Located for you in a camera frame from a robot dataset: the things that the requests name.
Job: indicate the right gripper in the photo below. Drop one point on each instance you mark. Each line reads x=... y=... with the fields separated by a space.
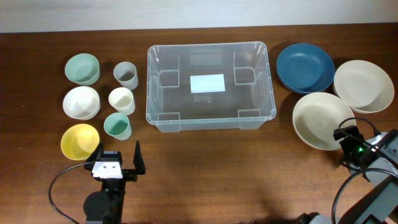
x=346 y=145

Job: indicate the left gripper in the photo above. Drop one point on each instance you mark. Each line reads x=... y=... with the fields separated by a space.
x=131 y=174

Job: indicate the cream plate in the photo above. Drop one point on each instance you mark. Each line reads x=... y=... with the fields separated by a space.
x=315 y=117

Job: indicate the beige plate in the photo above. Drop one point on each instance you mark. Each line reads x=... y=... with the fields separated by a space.
x=363 y=86

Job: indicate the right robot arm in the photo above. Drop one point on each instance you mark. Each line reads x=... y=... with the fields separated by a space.
x=375 y=161

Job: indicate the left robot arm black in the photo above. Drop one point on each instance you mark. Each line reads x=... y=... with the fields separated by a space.
x=106 y=205

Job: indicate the white label in container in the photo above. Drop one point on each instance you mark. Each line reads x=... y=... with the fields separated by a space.
x=207 y=83

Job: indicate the clear plastic storage container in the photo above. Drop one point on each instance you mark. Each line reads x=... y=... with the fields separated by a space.
x=247 y=103

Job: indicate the mint green cup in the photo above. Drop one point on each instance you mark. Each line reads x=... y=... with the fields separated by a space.
x=118 y=126

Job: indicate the yellow bowl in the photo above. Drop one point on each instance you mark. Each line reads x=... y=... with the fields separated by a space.
x=79 y=142

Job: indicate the cream cup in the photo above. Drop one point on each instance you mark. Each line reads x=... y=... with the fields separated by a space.
x=122 y=99

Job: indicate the white bowl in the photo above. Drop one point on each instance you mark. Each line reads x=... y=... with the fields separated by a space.
x=81 y=103

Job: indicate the grey cup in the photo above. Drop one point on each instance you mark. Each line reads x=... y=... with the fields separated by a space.
x=126 y=75

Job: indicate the mint green bowl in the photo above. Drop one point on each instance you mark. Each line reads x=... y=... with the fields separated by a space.
x=83 y=69

